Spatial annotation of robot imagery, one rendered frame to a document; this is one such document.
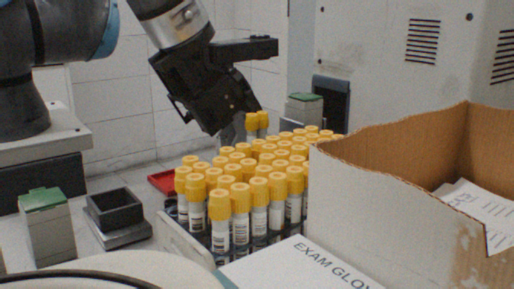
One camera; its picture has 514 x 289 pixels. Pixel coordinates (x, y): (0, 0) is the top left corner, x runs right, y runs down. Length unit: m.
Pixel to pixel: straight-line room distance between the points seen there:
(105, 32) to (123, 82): 2.11
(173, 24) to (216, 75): 0.09
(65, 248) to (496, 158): 0.46
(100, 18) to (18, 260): 0.44
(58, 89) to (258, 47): 1.64
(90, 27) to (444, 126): 0.57
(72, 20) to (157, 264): 0.58
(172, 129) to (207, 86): 2.58
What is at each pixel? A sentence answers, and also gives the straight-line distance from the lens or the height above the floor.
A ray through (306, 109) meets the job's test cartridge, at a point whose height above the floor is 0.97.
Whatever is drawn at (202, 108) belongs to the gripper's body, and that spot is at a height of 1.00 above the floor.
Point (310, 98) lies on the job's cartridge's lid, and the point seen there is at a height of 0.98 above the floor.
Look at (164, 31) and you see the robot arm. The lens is 0.50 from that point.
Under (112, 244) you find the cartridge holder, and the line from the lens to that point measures 0.49.
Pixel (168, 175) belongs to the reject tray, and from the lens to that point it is 0.65.
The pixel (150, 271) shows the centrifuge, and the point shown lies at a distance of 0.25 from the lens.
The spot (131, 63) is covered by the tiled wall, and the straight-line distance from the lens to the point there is 2.90.
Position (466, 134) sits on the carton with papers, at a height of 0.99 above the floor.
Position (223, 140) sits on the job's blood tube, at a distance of 0.48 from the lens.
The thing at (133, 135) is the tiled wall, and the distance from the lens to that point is 3.00.
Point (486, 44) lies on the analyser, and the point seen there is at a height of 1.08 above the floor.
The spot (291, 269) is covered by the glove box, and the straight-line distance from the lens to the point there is 0.32.
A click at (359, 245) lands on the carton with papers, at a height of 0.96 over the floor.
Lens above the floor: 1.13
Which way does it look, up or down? 20 degrees down
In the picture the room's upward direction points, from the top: straight up
